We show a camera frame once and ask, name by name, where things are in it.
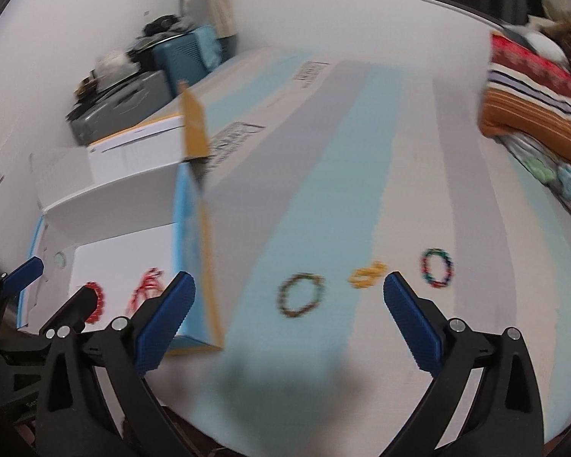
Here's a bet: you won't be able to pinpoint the yellow bead bracelet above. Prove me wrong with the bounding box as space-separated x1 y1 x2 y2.
347 261 389 290

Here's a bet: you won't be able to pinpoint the blue yellow cardboard box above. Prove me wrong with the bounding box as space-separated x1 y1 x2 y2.
16 84 223 354

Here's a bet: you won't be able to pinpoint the red cord bracelet gold tube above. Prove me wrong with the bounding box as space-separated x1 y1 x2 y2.
126 267 165 318

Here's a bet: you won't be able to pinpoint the brown green bead bracelet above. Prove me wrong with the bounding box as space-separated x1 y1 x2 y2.
276 272 327 319

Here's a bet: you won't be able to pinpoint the teal suitcase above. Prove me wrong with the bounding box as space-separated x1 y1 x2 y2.
151 25 223 96

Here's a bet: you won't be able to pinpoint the floral pillow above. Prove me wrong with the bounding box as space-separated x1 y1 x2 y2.
497 133 571 214

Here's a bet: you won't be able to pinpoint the multicolour glass bead bracelet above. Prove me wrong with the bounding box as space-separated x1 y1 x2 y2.
418 246 455 289

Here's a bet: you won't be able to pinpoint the striped red orange pillow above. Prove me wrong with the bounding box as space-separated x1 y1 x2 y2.
478 31 571 163

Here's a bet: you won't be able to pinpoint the red bead bracelet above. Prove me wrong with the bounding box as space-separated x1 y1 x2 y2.
81 280 106 325

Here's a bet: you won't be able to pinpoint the beige curtain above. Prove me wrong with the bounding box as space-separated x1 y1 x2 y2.
208 0 237 38

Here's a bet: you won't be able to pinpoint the black headphones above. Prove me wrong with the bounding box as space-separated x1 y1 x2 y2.
142 14 180 37

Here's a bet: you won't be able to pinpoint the striped bed sheet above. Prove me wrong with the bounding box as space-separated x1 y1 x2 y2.
148 48 571 456

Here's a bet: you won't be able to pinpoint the white plastic bag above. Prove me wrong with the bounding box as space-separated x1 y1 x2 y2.
94 51 131 77

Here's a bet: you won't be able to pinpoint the grey suitcase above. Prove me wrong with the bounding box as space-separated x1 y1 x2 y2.
67 70 173 145

